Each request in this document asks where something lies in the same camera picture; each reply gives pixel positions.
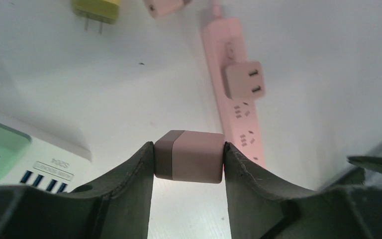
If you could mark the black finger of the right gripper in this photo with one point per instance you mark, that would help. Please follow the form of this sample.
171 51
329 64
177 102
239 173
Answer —
367 162

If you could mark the pink charger plug with prongs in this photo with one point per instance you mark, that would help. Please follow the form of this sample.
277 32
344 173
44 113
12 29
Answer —
244 80

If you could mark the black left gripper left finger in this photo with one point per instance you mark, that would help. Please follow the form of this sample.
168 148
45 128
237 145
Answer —
115 205

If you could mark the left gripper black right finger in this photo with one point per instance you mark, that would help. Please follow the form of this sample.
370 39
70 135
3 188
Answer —
262 205

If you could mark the pink power strip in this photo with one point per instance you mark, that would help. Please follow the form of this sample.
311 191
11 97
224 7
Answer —
224 44

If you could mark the yellow charger plug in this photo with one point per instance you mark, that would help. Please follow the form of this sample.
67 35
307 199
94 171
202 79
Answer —
103 11

